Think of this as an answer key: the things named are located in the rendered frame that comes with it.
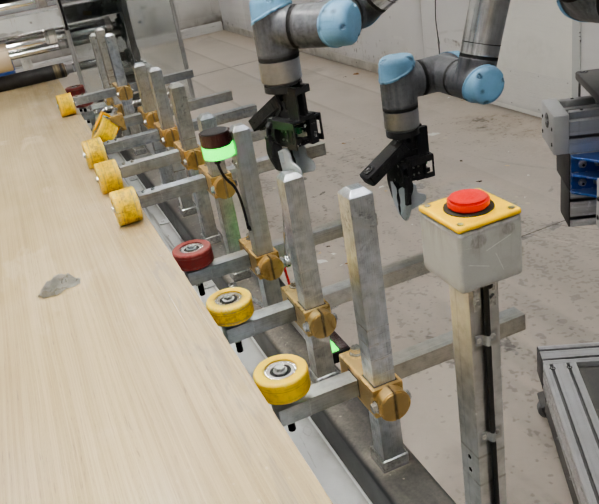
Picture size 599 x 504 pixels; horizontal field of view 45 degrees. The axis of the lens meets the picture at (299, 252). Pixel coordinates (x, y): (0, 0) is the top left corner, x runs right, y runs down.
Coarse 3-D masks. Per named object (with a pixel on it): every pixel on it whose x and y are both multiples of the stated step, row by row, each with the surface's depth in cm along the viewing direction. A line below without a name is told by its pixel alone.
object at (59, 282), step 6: (54, 276) 144; (60, 276) 144; (66, 276) 142; (72, 276) 143; (48, 282) 141; (54, 282) 141; (60, 282) 142; (66, 282) 141; (72, 282) 142; (78, 282) 142; (42, 288) 141; (48, 288) 140; (54, 288) 141; (60, 288) 140; (66, 288) 141; (42, 294) 139; (48, 294) 139; (54, 294) 139
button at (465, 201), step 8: (456, 192) 70; (464, 192) 70; (472, 192) 70; (480, 192) 69; (448, 200) 69; (456, 200) 69; (464, 200) 68; (472, 200) 68; (480, 200) 68; (488, 200) 68; (456, 208) 68; (464, 208) 68; (472, 208) 67; (480, 208) 68
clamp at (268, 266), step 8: (240, 240) 156; (248, 240) 155; (240, 248) 157; (248, 248) 152; (256, 256) 148; (264, 256) 147; (272, 256) 147; (256, 264) 148; (264, 264) 146; (272, 264) 147; (280, 264) 147; (256, 272) 147; (264, 272) 146; (272, 272) 147; (280, 272) 148
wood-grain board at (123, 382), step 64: (0, 128) 272; (64, 128) 256; (0, 192) 202; (64, 192) 193; (0, 256) 161; (64, 256) 155; (128, 256) 150; (0, 320) 134; (64, 320) 130; (128, 320) 126; (192, 320) 123; (0, 384) 114; (64, 384) 111; (128, 384) 109; (192, 384) 106; (0, 448) 100; (64, 448) 98; (128, 448) 96; (192, 448) 94; (256, 448) 92
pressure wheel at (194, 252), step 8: (192, 240) 151; (200, 240) 150; (176, 248) 148; (184, 248) 148; (192, 248) 147; (200, 248) 147; (208, 248) 146; (176, 256) 145; (184, 256) 144; (192, 256) 144; (200, 256) 145; (208, 256) 146; (184, 264) 145; (192, 264) 145; (200, 264) 145; (208, 264) 147; (200, 288) 151
